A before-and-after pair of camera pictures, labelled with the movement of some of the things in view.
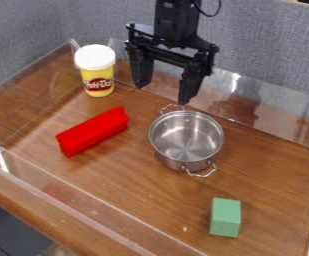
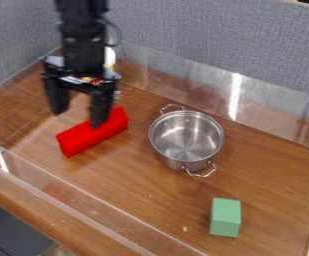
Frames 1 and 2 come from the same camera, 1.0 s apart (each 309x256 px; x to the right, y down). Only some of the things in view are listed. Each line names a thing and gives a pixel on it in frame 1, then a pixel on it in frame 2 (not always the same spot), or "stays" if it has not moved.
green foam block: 226,217 stays
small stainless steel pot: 186,138 stays
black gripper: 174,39 to 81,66
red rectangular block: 86,133 stays
